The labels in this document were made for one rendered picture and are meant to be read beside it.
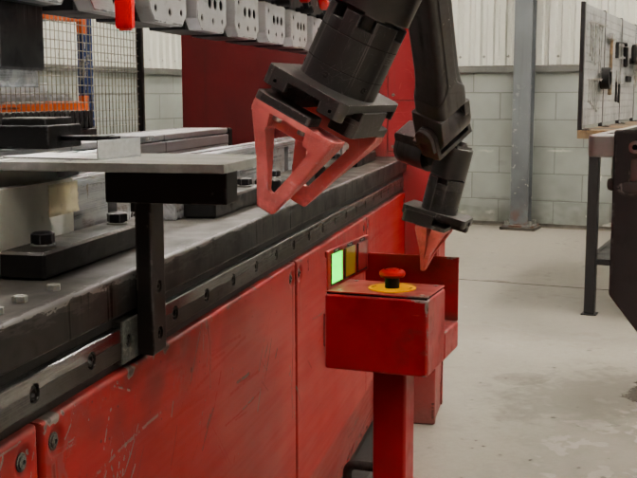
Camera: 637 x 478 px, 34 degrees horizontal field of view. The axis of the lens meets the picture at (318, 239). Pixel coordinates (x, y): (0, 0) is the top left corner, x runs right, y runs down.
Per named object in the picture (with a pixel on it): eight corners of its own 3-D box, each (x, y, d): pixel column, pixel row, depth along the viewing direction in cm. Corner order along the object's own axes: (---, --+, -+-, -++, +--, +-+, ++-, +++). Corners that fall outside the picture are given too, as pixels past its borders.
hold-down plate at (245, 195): (215, 218, 164) (214, 200, 164) (183, 218, 165) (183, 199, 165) (266, 200, 193) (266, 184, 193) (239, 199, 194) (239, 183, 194)
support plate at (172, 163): (224, 174, 106) (224, 164, 105) (-9, 170, 111) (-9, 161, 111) (271, 162, 123) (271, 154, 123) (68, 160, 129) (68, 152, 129)
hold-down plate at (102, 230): (45, 281, 110) (44, 252, 109) (-1, 279, 111) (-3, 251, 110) (152, 242, 139) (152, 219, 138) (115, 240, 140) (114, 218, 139)
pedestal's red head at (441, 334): (427, 377, 150) (428, 256, 148) (324, 368, 156) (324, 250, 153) (458, 347, 169) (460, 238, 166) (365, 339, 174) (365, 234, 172)
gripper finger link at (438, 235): (401, 257, 169) (415, 203, 167) (442, 270, 167) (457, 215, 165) (389, 264, 163) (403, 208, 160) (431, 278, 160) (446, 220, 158)
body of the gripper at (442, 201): (410, 210, 167) (422, 166, 165) (471, 228, 164) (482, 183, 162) (400, 214, 161) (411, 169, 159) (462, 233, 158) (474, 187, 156)
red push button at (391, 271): (401, 295, 154) (401, 271, 153) (375, 293, 155) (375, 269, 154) (408, 290, 157) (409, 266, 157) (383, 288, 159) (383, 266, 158)
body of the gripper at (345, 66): (257, 86, 70) (301, -15, 68) (318, 87, 79) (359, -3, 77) (336, 131, 68) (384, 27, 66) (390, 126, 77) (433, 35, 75)
